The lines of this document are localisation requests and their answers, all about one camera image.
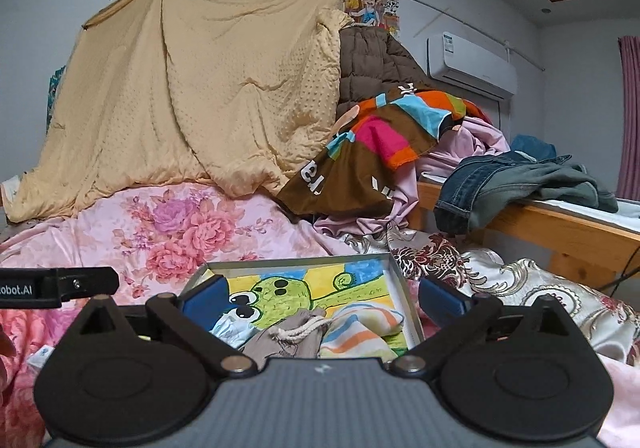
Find grey burlap drawstring pouch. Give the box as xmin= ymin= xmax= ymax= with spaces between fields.
xmin=242 ymin=309 xmax=331 ymax=369

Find person's hand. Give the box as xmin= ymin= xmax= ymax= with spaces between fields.
xmin=0 ymin=328 xmax=16 ymax=406

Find blue white face mask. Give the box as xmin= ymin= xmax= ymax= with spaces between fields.
xmin=209 ymin=312 xmax=258 ymax=350

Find cream maroon ornate quilt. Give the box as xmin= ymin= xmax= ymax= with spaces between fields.
xmin=344 ymin=226 xmax=640 ymax=367

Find pink floral bed sheet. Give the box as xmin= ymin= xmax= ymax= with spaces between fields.
xmin=1 ymin=183 xmax=639 ymax=447

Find striped pastel cloth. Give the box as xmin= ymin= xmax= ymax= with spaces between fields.
xmin=318 ymin=302 xmax=405 ymax=361

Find blue denim jeans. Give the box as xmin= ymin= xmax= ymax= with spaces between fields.
xmin=433 ymin=148 xmax=572 ymax=236

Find cartoon frog box tray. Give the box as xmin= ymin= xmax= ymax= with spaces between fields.
xmin=180 ymin=253 xmax=424 ymax=354

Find grey green garment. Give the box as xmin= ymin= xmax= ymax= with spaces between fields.
xmin=466 ymin=162 xmax=618 ymax=231

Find brown colourful printed cloth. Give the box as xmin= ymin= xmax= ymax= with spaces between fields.
xmin=277 ymin=82 xmax=488 ymax=219

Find lilac pink cloth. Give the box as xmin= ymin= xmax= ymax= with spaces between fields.
xmin=314 ymin=117 xmax=510 ymax=237

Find pink curtain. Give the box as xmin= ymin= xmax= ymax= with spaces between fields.
xmin=616 ymin=36 xmax=640 ymax=201

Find yellow dotted blanket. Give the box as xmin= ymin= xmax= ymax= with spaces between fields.
xmin=2 ymin=0 xmax=348 ymax=223

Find white air conditioner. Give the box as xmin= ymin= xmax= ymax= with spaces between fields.
xmin=426 ymin=31 xmax=518 ymax=102

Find brown quilted jacket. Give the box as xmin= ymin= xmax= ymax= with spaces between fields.
xmin=336 ymin=25 xmax=433 ymax=118

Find wooden bed frame rail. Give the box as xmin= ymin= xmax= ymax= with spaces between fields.
xmin=415 ymin=179 xmax=640 ymax=289

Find black cable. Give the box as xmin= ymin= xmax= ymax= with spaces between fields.
xmin=598 ymin=247 xmax=640 ymax=293

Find cartoon wall poster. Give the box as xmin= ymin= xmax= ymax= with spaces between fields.
xmin=343 ymin=0 xmax=400 ymax=37

